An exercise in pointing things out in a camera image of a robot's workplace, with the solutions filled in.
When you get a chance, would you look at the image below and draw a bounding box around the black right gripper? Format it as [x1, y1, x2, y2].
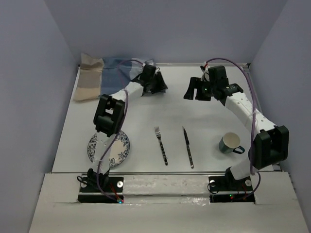
[183, 77, 216, 101]

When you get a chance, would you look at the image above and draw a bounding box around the blue beige checked cloth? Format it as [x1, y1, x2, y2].
[72, 53, 155, 102]

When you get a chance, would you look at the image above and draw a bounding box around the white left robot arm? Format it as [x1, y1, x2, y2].
[87, 64, 168, 192]

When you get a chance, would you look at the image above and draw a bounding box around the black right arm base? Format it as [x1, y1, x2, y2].
[207, 176, 255, 203]

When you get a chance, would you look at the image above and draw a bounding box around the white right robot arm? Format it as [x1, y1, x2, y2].
[183, 66, 289, 190]

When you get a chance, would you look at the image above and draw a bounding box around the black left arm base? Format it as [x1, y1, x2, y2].
[77, 175, 124, 204]

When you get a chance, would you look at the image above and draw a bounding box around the teal mug white inside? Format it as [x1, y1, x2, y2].
[218, 132, 245, 154]

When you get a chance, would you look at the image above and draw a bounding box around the blue floral ceramic plate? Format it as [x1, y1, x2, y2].
[87, 131, 130, 168]

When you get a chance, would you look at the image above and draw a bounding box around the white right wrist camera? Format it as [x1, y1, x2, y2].
[200, 62, 210, 73]

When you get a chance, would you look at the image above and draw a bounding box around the steel fork patterned handle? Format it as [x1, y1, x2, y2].
[155, 126, 168, 166]

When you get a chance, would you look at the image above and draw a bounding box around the steel knife patterned handle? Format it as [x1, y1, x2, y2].
[182, 127, 194, 169]

